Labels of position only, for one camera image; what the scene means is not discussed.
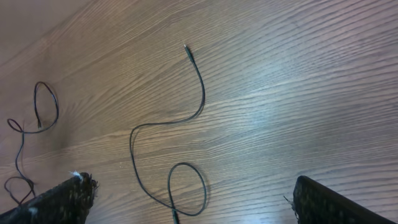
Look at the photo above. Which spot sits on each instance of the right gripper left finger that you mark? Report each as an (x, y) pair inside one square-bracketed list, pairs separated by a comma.
[(67, 203)]

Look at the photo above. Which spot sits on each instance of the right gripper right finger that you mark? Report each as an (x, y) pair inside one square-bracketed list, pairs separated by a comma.
[(313, 203)]

